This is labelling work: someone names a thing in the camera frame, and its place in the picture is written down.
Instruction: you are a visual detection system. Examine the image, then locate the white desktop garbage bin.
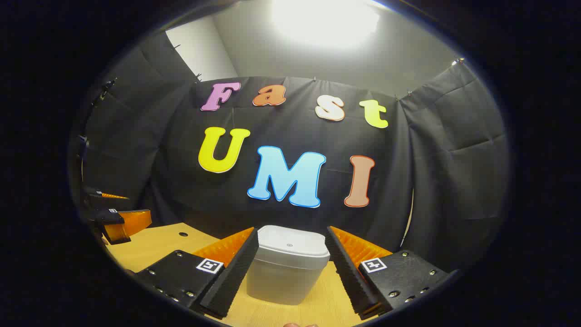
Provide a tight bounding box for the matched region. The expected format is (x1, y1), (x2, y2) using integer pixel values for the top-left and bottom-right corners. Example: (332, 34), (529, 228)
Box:
(246, 225), (331, 306)

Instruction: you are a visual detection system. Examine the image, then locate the black backdrop cloth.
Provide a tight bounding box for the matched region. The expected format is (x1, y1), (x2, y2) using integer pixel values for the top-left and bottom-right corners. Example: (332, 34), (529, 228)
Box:
(68, 32), (511, 273)

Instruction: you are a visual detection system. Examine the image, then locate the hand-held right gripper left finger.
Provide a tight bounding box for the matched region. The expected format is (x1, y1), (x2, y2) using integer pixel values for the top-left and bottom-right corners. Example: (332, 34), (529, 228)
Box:
(134, 226), (260, 318)

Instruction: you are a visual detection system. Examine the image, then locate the wooden desktop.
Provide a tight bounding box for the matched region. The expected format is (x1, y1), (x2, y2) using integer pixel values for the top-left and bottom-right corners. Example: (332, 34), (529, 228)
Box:
(104, 222), (377, 327)

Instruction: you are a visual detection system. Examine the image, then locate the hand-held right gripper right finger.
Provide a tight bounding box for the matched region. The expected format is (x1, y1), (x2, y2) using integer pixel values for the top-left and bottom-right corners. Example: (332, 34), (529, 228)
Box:
(325, 226), (459, 321)

